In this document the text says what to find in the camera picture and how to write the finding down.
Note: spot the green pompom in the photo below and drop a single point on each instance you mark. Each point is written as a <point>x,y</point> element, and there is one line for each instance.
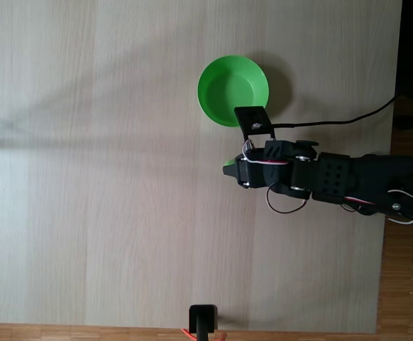
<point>229,163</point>

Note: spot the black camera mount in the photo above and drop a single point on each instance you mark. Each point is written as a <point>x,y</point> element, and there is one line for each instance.
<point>254,119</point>

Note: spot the green plastic bowl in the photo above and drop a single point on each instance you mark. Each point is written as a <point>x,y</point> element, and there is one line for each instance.
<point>228,89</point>

